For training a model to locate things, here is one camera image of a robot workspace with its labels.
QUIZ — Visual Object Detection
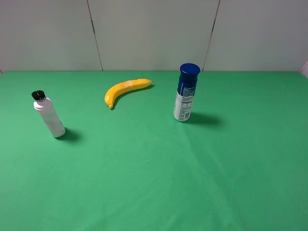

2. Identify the white bottle with brush cap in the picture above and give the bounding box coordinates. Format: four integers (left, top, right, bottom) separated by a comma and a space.
31, 90, 66, 138

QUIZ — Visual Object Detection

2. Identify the yellow banana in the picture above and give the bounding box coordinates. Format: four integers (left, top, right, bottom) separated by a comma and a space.
104, 78, 152, 109

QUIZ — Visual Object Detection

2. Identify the blue and white spray can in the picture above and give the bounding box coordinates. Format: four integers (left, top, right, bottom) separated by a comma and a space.
174, 63, 200, 122

